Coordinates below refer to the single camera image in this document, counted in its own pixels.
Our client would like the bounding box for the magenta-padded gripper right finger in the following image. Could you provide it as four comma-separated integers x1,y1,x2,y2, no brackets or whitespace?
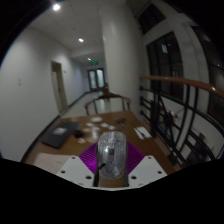
123,142,168,188

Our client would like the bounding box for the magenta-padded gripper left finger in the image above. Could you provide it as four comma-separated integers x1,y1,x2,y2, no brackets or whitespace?
54,142,102,188

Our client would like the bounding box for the small black box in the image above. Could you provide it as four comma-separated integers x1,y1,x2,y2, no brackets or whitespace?
73,129,85,139

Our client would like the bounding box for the white notepad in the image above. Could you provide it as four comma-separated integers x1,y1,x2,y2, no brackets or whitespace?
134,125,153,140

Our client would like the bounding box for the dark pen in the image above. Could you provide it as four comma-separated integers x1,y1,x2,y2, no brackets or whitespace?
133,126,145,138

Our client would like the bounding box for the black closed laptop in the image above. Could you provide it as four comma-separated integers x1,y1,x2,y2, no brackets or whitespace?
41,120,80,149

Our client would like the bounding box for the wooden armchair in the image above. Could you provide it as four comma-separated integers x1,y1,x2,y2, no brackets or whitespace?
83,92,133,116

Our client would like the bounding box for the open side door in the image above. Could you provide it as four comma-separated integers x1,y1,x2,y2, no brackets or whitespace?
50,60,69,116

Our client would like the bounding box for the glass double door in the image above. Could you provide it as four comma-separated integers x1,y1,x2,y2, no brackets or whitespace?
87,68,106,92

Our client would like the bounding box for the black railing with wooden handrail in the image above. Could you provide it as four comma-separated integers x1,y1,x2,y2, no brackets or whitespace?
139,75,224,168

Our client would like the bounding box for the dark framed window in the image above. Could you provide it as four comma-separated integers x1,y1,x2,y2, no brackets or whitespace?
146,31,186,101

